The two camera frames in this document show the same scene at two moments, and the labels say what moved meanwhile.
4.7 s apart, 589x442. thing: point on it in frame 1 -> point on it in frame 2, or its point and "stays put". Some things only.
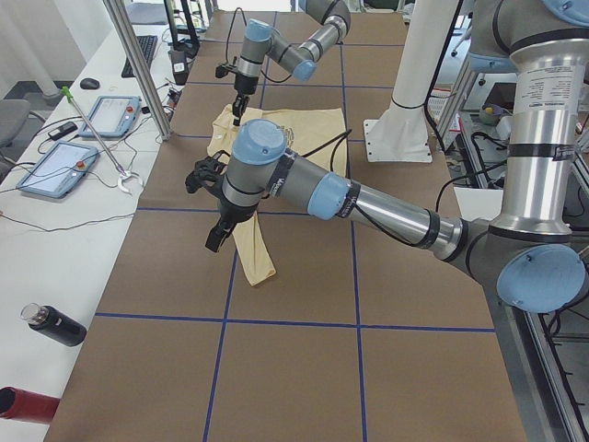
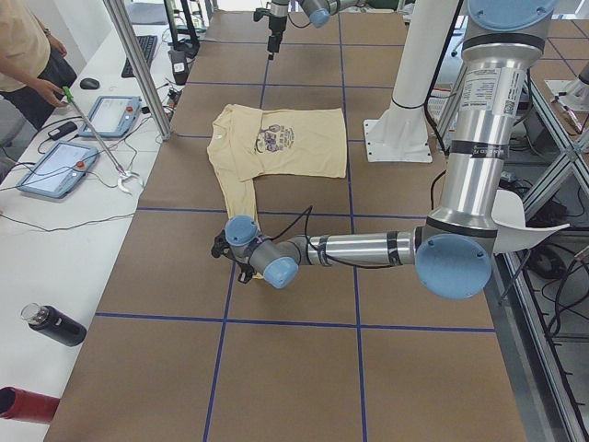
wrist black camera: x=221 y=72 -> x=259 y=12
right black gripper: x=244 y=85 -> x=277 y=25
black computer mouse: x=89 y=84 stays put
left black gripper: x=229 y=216 -> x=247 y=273
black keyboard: x=146 y=44 stays put
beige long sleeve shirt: x=316 y=133 stays put
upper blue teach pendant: x=112 y=116 stays put
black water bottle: x=50 y=321 stays put
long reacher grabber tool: x=123 y=173 stays put
